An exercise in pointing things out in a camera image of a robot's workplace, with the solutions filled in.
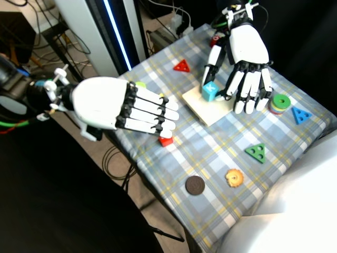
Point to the red number cube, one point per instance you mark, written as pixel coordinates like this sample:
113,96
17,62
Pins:
166,142

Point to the blue letter K cube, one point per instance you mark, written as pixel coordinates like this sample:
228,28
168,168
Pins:
210,92

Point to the red triangle block with holes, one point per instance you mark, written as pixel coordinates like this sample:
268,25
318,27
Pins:
182,69

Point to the small white square table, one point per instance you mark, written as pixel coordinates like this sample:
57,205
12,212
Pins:
208,113

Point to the green triangle block with holes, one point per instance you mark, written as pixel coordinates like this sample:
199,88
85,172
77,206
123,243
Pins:
256,155

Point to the blue triangle block with holes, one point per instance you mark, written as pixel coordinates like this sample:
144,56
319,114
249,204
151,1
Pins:
298,118

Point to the lime green sandwich toy cookie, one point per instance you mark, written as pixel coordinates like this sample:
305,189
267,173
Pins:
140,84

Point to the white column with blue light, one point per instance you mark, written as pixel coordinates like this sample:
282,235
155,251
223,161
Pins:
79,26

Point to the black box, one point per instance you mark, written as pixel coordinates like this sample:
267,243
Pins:
15,34

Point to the white power strip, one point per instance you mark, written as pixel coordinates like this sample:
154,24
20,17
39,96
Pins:
176,21

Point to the blue plaid tablecloth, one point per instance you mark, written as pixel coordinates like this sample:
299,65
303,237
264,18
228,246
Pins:
210,158

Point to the dark brown round toy cookie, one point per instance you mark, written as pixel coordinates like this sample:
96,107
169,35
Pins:
195,185

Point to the red letter Q cylinder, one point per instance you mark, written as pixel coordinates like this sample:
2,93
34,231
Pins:
214,41

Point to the black stand leg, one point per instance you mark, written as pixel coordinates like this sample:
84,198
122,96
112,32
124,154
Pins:
168,235

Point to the tan flower-shaped toy cookie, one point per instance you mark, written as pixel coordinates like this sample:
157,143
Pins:
233,178

